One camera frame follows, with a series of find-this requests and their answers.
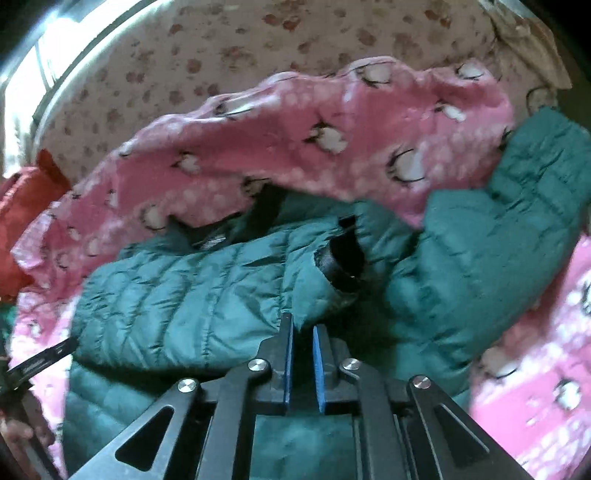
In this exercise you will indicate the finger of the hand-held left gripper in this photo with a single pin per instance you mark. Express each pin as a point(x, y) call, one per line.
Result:
point(44, 357)

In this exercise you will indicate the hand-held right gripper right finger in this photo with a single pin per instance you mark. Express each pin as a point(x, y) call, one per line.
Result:
point(319, 369)

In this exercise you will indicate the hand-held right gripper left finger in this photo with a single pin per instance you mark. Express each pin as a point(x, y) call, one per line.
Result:
point(288, 364)

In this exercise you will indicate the green puffer jacket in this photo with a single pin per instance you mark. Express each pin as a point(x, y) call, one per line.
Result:
point(184, 295)

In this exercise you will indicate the person's left hand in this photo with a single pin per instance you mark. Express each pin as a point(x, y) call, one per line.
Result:
point(14, 429)

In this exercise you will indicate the red ruffled pillow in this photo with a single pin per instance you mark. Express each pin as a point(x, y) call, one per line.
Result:
point(23, 207)

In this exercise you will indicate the pink penguin print blanket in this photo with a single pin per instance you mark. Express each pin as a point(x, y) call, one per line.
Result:
point(300, 138)

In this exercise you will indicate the window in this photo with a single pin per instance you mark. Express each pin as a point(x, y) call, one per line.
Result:
point(41, 55)

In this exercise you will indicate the floral upholstered headboard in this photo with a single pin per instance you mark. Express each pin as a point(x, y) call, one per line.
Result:
point(231, 46)

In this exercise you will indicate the beige curtain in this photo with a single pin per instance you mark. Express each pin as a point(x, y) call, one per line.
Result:
point(531, 41)

